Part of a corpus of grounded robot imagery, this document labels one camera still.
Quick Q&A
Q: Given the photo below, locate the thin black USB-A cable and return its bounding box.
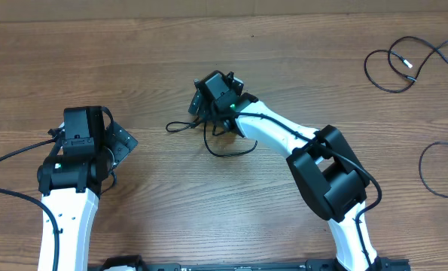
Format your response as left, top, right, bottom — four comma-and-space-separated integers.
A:
165, 116, 259, 158

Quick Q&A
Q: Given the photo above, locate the thick black USB-C cable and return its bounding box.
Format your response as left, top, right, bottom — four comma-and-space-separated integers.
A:
363, 33, 448, 94

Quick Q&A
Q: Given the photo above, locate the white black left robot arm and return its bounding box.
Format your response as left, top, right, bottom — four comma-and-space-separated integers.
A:
37, 106, 138, 270

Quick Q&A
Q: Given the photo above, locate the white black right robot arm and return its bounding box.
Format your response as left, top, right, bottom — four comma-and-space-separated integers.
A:
188, 70, 378, 270

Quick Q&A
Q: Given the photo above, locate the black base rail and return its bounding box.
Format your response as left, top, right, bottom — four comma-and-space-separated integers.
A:
87, 254, 411, 271

